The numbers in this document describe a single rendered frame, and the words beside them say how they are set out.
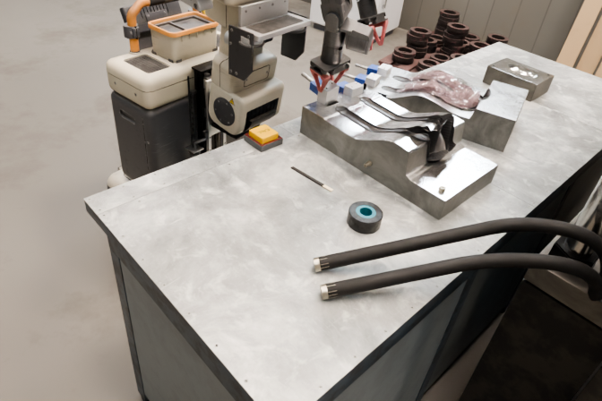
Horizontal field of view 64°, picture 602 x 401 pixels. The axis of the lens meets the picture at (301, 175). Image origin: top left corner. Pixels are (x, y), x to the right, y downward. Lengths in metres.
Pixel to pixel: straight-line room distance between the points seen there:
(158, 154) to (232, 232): 0.84
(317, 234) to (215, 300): 0.28
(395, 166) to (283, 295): 0.46
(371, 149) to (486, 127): 0.43
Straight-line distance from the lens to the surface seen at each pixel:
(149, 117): 1.79
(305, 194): 1.21
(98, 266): 2.19
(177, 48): 1.82
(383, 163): 1.26
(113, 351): 1.91
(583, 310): 1.26
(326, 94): 1.40
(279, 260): 1.03
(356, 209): 1.13
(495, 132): 1.56
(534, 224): 1.10
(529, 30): 4.71
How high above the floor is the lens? 1.54
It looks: 36 degrees down
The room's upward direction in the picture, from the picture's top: 6 degrees clockwise
